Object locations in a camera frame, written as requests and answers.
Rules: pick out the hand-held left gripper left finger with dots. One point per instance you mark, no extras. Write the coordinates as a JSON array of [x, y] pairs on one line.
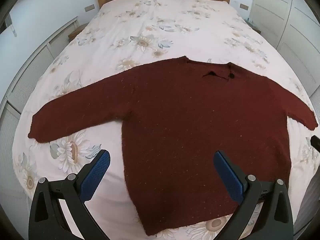
[[96, 172]]

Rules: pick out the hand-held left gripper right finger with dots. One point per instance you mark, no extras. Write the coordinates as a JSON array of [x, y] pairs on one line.
[[228, 173]]

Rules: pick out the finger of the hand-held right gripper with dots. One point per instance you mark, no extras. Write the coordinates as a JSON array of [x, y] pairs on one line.
[[316, 142]]

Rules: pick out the dark red knit sweater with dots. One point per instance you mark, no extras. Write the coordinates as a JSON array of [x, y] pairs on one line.
[[187, 120]]

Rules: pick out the white louvered cabinet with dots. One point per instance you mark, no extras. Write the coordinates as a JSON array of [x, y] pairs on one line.
[[25, 75]]

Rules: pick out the white panelled wardrobe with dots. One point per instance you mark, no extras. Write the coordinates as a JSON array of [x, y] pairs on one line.
[[287, 17]]

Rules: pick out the wooden nightstand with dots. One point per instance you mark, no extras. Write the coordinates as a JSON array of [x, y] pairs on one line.
[[255, 28], [77, 30]]

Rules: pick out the bed with floral cover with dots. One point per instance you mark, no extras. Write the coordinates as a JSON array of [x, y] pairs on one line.
[[150, 27]]

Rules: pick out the beige wall socket plate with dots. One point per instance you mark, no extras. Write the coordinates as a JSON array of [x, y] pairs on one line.
[[90, 8], [244, 6]]

